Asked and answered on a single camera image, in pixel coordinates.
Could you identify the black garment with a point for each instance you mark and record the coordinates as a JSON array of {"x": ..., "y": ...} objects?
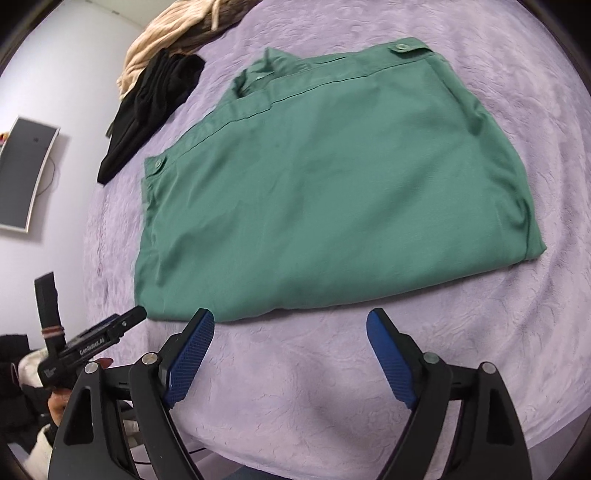
[{"x": 161, "y": 88}]

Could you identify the white framed wall screen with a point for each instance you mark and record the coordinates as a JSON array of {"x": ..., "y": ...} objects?
[{"x": 23, "y": 158}]

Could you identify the person's left hand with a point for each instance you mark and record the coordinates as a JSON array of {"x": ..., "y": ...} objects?
[{"x": 57, "y": 404}]

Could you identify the green jacket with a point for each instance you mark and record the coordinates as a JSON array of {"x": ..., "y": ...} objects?
[{"x": 327, "y": 181}]

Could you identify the red flower decoration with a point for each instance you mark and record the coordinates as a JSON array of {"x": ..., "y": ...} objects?
[{"x": 3, "y": 138}]

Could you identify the beige brown knit sweater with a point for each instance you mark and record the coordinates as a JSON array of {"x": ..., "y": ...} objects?
[{"x": 183, "y": 27}]

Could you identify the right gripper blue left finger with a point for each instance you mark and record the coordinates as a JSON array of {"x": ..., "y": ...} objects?
[{"x": 159, "y": 380}]

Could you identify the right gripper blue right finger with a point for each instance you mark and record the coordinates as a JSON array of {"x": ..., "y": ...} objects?
[{"x": 422, "y": 381}]

